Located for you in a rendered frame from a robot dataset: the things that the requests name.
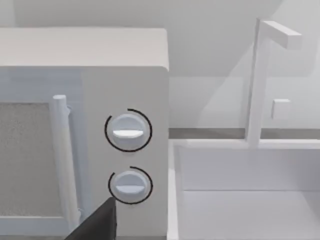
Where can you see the white microwave knob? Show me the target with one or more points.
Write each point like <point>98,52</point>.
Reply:
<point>128,130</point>
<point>130,185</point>

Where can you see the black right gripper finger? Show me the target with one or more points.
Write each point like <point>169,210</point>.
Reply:
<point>101,222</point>

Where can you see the pale microwave oven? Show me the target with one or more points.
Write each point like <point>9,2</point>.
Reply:
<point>140,87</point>

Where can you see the microwave door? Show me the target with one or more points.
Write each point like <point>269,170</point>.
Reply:
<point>30,150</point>

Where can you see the tall white tap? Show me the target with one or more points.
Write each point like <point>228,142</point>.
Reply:
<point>260,82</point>

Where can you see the white sink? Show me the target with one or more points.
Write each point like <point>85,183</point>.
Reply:
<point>245,190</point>

